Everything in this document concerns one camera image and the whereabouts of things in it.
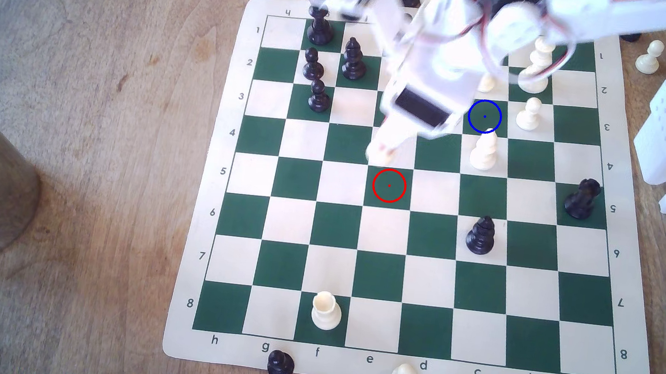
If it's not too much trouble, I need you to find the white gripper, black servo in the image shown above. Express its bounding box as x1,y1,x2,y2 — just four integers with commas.
369,7,494,160

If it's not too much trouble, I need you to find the black bishop chess piece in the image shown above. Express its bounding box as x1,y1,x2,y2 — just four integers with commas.
340,35,369,82
464,214,498,257

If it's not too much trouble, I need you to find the black pawn chess piece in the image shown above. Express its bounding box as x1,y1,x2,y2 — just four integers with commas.
307,78,333,114
301,46,328,83
266,349,297,374

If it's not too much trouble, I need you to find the white bishop chess piece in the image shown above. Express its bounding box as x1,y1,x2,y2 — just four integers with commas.
468,129,502,173

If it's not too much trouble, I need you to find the tall black chess piece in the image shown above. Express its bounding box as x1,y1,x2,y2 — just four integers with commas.
303,4,338,48

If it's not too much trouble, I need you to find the green and white chess mat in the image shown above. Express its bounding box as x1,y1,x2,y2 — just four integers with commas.
159,0,666,374

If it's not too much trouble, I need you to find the tall white chess piece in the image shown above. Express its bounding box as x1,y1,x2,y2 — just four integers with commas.
516,34,557,96

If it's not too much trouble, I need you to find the white rook chess piece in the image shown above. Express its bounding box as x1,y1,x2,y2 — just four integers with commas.
310,290,345,333

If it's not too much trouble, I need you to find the black knight chess piece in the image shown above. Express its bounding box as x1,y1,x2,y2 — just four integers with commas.
562,176,604,222

